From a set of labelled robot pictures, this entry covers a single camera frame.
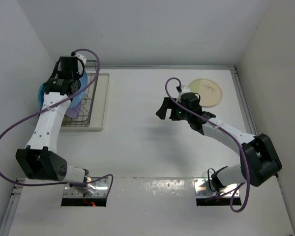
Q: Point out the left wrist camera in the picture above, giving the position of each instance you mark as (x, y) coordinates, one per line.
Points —
(79, 56)

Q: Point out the cream drip tray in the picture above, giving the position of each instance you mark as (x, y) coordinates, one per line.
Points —
(99, 107)

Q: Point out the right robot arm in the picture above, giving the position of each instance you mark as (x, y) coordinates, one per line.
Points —
(208, 125)

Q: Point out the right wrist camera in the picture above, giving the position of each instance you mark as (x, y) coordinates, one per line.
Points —
(181, 91)

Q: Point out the aluminium frame rail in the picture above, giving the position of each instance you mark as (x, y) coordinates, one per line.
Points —
(248, 118)

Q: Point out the teal polka dot plate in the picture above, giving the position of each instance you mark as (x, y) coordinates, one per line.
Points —
(40, 95)

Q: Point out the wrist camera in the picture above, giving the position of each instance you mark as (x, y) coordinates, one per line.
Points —
(79, 56)
(181, 91)

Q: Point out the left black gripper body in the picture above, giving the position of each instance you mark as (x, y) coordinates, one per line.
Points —
(74, 78)

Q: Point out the purple plate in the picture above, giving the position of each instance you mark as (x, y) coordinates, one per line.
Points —
(74, 111)

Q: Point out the grey wire dish rack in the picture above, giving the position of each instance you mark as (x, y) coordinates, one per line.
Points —
(84, 117)

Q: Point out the metal base plate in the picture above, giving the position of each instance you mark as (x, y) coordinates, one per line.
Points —
(98, 189)
(202, 190)

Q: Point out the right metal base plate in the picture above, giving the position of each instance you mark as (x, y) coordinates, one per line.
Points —
(202, 190)

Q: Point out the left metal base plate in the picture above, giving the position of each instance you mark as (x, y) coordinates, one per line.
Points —
(98, 189)

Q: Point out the light blue plate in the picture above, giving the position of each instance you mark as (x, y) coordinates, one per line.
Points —
(77, 99)

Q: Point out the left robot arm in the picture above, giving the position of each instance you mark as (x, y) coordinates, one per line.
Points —
(39, 159)

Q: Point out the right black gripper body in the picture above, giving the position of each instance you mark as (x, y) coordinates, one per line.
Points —
(184, 115)

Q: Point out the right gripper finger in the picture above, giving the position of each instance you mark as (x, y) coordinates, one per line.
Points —
(167, 104)
(174, 115)

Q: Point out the green and cream plate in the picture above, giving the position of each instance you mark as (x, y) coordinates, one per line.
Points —
(209, 91)

